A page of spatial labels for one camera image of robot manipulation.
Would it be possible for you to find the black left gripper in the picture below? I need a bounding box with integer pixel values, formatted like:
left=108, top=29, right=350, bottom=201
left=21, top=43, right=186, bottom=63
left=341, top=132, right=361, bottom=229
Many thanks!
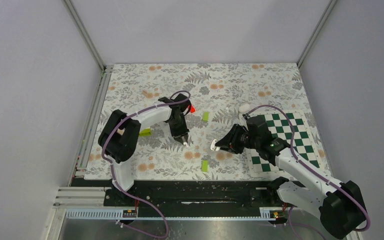
left=168, top=115, right=190, bottom=144

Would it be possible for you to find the green toy brick upper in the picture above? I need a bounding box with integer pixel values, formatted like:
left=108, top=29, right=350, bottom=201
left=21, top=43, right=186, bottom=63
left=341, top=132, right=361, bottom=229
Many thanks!
left=202, top=111, right=210, bottom=122

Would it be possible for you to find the green toy brick lower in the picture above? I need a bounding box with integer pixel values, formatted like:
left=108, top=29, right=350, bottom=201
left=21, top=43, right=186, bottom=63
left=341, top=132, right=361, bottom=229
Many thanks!
left=201, top=160, right=209, bottom=173

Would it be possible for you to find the floral patterned table mat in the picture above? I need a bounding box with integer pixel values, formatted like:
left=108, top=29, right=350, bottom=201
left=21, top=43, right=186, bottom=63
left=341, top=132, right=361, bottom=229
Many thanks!
left=95, top=63, right=330, bottom=181

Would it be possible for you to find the green white checkerboard mat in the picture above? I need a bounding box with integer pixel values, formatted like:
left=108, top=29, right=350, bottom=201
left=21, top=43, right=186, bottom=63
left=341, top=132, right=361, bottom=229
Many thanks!
left=244, top=110, right=325, bottom=180

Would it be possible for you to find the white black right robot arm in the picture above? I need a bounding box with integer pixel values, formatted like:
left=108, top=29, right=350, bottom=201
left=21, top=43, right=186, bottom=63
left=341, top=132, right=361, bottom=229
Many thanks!
left=210, top=116, right=370, bottom=239

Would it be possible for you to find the green toy brick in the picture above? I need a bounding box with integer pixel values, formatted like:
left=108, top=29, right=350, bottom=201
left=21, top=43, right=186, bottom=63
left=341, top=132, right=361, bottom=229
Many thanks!
left=202, top=111, right=210, bottom=122
left=201, top=160, right=209, bottom=173

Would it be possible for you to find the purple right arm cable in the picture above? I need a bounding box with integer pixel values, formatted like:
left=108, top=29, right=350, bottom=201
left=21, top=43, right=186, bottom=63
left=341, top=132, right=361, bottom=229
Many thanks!
left=244, top=104, right=372, bottom=240

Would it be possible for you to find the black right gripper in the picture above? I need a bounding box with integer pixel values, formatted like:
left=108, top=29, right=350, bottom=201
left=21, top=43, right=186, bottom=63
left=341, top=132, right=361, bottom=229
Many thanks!
left=214, top=123, right=260, bottom=155

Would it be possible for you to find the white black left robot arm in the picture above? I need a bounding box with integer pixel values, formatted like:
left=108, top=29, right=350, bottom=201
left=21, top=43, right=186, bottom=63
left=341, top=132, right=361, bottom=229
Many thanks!
left=98, top=90, right=192, bottom=206

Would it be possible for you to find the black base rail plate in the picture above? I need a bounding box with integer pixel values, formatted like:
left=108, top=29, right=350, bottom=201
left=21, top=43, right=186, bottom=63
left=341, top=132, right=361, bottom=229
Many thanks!
left=103, top=180, right=286, bottom=218

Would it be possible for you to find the white oval earbud charging case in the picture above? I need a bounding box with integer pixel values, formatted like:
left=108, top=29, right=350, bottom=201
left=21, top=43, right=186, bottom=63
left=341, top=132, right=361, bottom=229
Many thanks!
left=238, top=103, right=251, bottom=114

